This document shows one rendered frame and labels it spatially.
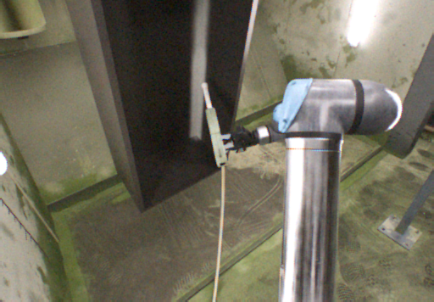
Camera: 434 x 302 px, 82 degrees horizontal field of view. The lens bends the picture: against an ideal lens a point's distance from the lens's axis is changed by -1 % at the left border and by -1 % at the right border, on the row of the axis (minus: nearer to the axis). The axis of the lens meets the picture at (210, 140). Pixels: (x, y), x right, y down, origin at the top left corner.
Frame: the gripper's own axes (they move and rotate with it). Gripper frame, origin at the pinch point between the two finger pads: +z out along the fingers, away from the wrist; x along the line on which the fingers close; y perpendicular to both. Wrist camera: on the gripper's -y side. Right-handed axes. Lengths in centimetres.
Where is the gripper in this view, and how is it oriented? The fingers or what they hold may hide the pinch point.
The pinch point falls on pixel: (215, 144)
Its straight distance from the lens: 119.9
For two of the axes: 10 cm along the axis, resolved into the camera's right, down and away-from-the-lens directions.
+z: -9.7, 2.3, 0.0
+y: 1.2, 4.9, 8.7
